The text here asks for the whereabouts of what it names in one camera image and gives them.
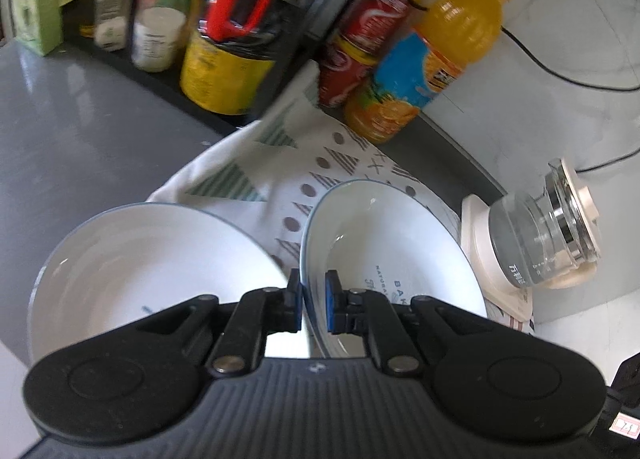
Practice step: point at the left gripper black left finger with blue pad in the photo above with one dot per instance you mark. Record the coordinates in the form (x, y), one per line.
(241, 329)

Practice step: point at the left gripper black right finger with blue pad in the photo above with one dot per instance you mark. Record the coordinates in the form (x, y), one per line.
(369, 315)

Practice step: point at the white bakery print plate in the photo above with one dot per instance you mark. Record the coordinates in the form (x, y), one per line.
(398, 241)

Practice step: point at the patterned white table mat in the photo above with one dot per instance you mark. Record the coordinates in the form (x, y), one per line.
(266, 177)

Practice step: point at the white plate blue rim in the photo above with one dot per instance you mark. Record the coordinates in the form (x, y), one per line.
(130, 262)

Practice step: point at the beige kettle base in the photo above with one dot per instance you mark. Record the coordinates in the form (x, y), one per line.
(476, 243)

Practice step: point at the white lidded seasoning jar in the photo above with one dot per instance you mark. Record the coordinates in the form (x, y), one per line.
(158, 26)

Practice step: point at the orange juice bottle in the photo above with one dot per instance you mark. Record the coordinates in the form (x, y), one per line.
(449, 37)

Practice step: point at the red cola can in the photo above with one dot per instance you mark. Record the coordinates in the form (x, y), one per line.
(355, 49)

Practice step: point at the glass electric kettle beige handle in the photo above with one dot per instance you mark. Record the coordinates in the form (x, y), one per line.
(551, 241)

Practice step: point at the red handled oil jug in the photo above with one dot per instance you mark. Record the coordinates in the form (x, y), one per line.
(231, 50)

